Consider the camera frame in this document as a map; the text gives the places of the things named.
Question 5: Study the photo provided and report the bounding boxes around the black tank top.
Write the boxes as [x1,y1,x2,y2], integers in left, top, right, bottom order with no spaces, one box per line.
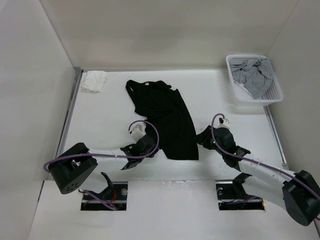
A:
[125,80,199,161]

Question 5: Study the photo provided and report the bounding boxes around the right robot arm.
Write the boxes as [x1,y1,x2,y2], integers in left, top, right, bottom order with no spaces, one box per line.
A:
[196,126,320,226]

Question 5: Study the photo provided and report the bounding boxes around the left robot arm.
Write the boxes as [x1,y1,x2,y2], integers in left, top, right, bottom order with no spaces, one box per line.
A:
[43,135,159,195]

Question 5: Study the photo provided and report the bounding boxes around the grey tank top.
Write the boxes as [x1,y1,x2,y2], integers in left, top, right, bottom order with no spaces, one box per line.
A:
[229,58,274,99]

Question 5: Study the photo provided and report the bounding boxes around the white folded tank top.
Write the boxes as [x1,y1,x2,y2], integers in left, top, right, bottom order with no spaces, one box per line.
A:
[80,70,107,93]

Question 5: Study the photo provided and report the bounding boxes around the white plastic laundry basket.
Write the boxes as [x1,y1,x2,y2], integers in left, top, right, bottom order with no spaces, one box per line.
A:
[225,54,284,107]

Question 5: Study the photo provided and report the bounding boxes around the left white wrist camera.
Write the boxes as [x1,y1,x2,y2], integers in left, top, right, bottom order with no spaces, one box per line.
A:
[130,123,146,142]

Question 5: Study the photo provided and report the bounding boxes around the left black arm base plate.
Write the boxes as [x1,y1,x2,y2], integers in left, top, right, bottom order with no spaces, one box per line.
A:
[78,182,129,211]

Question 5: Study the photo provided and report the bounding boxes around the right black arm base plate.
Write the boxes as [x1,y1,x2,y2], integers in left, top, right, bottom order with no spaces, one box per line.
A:
[215,181,265,211]

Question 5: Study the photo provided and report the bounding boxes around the metal table edge rail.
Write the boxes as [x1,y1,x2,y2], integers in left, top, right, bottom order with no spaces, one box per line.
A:
[48,66,84,181]

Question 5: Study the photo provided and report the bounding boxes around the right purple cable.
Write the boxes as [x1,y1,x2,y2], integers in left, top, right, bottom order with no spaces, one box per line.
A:
[210,113,320,221]

